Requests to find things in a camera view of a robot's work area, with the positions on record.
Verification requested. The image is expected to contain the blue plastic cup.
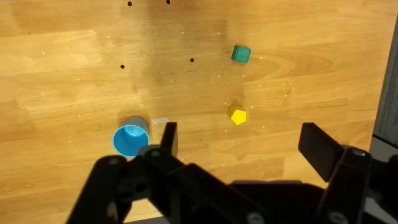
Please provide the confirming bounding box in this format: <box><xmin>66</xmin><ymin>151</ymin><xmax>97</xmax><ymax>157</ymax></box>
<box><xmin>112</xmin><ymin>115</ymin><xmax>151</xmax><ymax>157</ymax></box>

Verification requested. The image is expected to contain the yellow block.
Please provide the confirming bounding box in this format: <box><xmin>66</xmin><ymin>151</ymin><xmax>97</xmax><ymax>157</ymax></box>
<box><xmin>225</xmin><ymin>103</ymin><xmax>249</xmax><ymax>126</ymax></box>

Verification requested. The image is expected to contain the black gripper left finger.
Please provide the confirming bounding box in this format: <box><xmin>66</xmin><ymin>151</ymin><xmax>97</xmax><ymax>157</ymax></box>
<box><xmin>66</xmin><ymin>120</ymin><xmax>267</xmax><ymax>224</ymax></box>

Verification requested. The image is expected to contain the green block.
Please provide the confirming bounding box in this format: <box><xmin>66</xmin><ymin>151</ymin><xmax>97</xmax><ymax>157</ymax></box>
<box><xmin>230</xmin><ymin>43</ymin><xmax>253</xmax><ymax>64</ymax></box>

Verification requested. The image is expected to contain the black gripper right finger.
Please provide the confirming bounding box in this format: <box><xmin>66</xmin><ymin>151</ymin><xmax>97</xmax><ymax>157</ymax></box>
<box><xmin>298</xmin><ymin>120</ymin><xmax>373</xmax><ymax>224</ymax></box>

